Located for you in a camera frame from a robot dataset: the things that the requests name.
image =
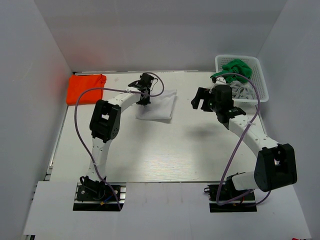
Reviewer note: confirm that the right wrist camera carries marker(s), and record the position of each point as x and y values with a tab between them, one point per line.
217	81

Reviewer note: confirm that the white plastic basket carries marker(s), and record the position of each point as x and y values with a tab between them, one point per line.
257	77

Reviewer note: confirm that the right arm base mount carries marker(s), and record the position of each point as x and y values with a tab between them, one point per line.
243	204

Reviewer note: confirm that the folded orange t shirt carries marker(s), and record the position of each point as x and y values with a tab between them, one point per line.
77	84

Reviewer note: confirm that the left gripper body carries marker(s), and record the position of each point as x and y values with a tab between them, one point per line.
148	89

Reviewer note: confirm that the grey t shirt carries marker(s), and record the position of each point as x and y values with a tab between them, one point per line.
242	91

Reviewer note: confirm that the white t shirt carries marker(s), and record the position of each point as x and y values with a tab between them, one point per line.
160	108

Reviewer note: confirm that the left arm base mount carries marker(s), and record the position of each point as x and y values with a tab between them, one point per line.
96	196

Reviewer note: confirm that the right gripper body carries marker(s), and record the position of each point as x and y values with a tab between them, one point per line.
209	104

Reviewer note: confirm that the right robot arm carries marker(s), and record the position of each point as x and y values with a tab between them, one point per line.
275	165

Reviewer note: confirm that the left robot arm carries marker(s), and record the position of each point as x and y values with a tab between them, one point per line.
105	125

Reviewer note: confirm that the green t shirt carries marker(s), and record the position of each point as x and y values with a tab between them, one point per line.
235	66

